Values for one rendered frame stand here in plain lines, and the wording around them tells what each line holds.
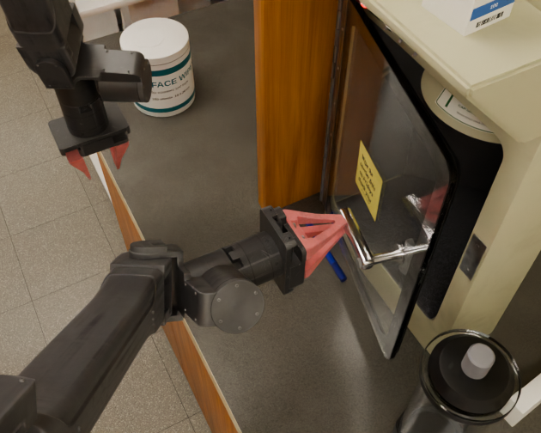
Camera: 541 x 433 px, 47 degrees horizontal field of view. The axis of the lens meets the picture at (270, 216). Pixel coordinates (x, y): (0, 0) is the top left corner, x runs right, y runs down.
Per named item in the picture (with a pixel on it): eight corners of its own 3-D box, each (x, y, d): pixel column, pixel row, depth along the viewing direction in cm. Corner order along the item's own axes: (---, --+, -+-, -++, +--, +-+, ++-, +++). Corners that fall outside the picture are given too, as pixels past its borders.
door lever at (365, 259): (374, 210, 79) (377, 197, 77) (403, 268, 73) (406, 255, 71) (334, 219, 79) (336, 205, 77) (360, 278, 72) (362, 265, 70)
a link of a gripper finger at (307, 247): (361, 227, 72) (291, 257, 69) (355, 262, 78) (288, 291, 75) (331, 188, 76) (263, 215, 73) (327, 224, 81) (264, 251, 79)
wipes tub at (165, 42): (181, 70, 135) (173, 9, 123) (205, 106, 128) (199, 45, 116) (124, 88, 131) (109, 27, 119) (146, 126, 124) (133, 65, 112)
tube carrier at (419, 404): (459, 398, 88) (504, 325, 71) (481, 477, 81) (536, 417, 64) (384, 403, 87) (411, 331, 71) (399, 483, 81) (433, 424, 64)
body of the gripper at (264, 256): (300, 240, 68) (240, 266, 66) (297, 290, 76) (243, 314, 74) (274, 201, 72) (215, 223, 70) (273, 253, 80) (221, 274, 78)
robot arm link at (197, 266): (169, 261, 72) (184, 304, 73) (184, 278, 65) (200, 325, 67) (223, 240, 74) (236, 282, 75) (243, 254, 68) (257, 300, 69)
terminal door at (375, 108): (326, 202, 105) (350, -12, 74) (392, 363, 87) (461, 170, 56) (322, 203, 105) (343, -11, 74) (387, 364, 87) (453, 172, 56)
